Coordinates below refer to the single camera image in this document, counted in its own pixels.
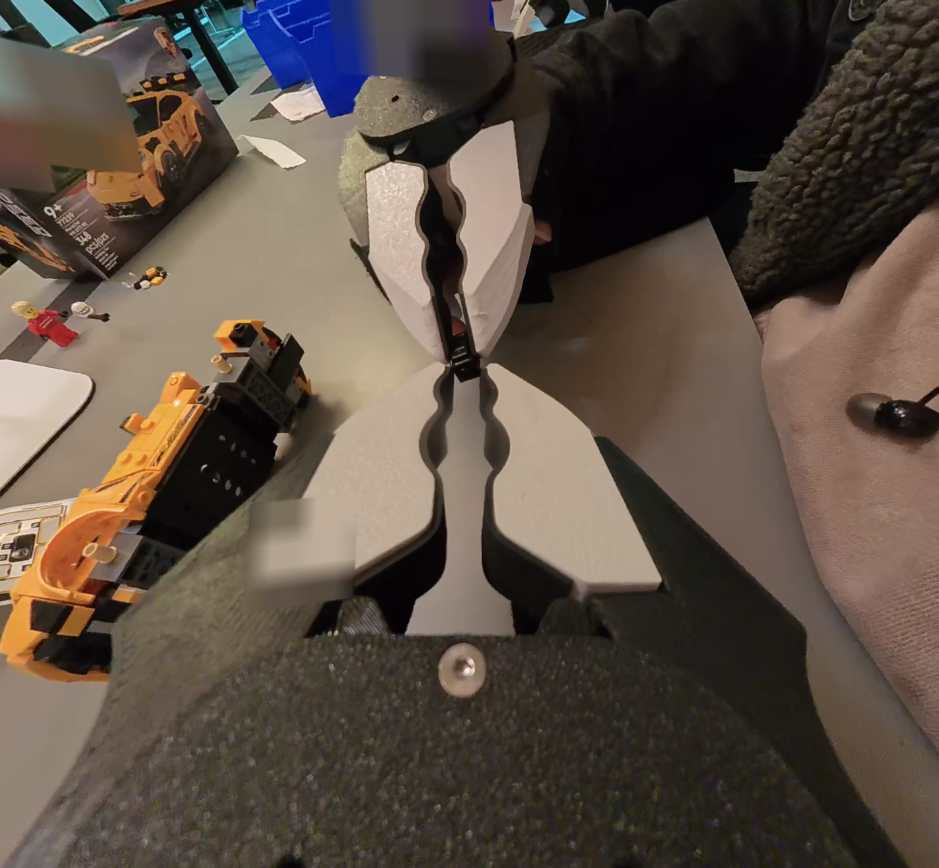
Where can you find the lego sticker sheet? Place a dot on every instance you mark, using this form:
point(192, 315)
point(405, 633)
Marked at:
point(29, 525)

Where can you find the orange black lego car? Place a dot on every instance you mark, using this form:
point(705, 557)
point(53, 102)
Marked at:
point(183, 457)

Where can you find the small loose lego pieces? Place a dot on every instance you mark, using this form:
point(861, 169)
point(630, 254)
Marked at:
point(150, 277)

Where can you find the small black lego piece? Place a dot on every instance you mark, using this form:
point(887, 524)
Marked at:
point(466, 362)

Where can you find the red lego minifigure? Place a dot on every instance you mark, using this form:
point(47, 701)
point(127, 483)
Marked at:
point(48, 325)

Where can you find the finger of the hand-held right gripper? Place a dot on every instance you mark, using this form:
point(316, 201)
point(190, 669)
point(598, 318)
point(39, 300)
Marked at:
point(396, 237)
point(495, 222)

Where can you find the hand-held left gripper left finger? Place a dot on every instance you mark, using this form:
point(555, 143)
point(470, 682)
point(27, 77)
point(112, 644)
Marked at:
point(381, 472)

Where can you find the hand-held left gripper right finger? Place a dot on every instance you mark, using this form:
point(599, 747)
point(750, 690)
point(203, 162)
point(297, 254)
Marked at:
point(565, 501)

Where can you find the lego set box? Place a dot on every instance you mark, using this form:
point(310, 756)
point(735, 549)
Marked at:
point(183, 127)

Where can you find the blue plastic bin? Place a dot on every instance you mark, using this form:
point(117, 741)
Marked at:
point(260, 39)
point(323, 39)

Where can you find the person's right hand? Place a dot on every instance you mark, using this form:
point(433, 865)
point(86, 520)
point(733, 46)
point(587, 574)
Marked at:
point(544, 231)

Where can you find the white paper scrap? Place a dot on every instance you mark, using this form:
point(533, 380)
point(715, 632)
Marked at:
point(299, 104)
point(275, 151)

